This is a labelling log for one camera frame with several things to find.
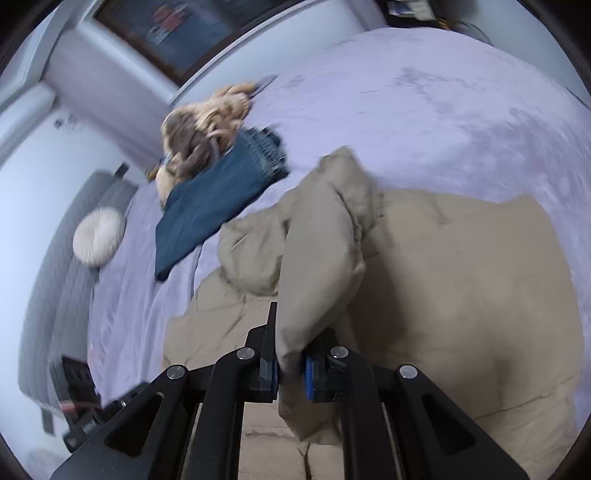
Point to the white round cushion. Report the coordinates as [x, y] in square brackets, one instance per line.
[99, 236]

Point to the wall socket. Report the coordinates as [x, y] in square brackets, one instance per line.
[64, 121]

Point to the blue jeans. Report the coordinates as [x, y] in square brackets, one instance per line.
[207, 207]

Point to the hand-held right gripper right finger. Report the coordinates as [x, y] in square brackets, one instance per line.
[309, 376]

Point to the small black wall fixture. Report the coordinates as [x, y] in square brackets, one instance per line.
[122, 170]

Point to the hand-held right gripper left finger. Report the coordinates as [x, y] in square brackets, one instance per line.
[270, 371]

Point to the dark framed window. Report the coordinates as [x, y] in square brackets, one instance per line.
[194, 27]

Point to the grey quilted headboard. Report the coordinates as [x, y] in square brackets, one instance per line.
[60, 286]

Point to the lavender fleece blanket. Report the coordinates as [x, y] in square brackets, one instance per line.
[415, 92]

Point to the beige puffer jacket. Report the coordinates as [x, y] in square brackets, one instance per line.
[461, 277]

